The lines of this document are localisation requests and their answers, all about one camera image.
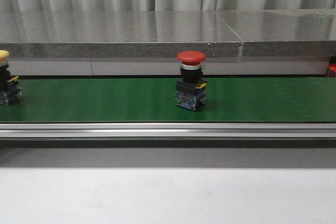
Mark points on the white base panel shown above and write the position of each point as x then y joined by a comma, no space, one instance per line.
160,67

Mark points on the red plastic tray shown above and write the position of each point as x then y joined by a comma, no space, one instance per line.
331,70

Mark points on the grey stone slab left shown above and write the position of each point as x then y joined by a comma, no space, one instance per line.
103,34

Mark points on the grey stone slab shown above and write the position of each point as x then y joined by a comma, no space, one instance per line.
103,34
292,34

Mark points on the grey stone slab right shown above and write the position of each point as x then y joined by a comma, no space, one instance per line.
292,34

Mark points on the yellow push button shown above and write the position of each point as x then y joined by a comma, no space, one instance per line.
10,91

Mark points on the green conveyor belt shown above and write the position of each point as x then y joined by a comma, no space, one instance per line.
305,99

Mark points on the red push button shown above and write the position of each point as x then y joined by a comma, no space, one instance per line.
190,89

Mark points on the aluminium conveyor frame rail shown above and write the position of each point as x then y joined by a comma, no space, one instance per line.
167,130

